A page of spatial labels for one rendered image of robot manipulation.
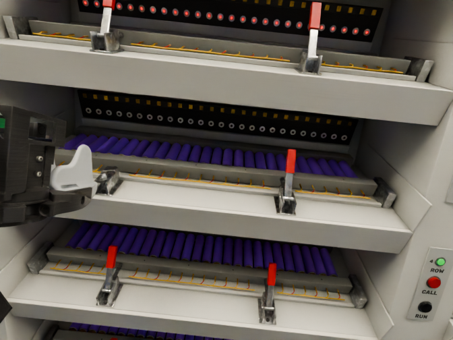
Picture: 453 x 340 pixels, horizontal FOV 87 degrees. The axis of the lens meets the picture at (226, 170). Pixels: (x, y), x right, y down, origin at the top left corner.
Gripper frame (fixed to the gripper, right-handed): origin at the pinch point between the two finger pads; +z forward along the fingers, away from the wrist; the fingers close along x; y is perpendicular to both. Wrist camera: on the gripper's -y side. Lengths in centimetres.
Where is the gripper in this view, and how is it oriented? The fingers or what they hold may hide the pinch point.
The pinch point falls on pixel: (80, 189)
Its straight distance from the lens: 34.2
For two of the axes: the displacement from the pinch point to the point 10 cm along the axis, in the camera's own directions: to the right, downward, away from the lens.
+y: 1.1, -9.9, -0.2
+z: 0.0, -0.2, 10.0
